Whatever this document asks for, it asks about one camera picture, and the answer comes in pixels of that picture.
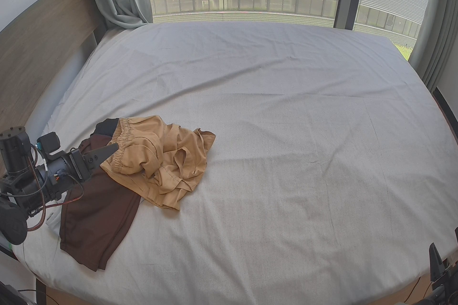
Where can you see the bed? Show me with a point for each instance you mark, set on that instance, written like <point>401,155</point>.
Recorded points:
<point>286,153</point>

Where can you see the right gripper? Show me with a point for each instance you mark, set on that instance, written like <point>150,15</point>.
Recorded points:
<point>447,287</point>

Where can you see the black garment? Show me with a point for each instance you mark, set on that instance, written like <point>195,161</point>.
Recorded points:
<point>106,127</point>

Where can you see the brown garment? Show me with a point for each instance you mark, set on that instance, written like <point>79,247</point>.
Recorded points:
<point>96,217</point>

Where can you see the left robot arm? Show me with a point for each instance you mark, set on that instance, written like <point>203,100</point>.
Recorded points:
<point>14,153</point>

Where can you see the tan shorts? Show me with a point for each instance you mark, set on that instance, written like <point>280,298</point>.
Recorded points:
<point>168,160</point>

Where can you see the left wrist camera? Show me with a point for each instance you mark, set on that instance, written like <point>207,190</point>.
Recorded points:
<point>50,143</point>

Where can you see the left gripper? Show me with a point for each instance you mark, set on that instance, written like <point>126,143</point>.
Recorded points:
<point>60,169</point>

